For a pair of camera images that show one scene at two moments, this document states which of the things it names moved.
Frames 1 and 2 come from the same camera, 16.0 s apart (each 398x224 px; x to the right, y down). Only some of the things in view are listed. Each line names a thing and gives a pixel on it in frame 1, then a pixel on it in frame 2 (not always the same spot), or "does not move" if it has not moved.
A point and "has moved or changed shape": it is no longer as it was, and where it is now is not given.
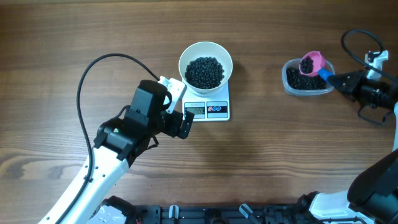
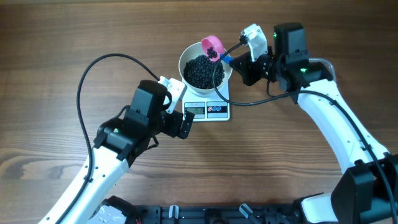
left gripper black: [178, 123] does not move
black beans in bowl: [204, 73] does not move
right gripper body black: [357, 86] to [245, 66]
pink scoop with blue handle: [312, 63] has moved or changed shape
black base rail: [301, 213] does not move
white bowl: [205, 49] does not move
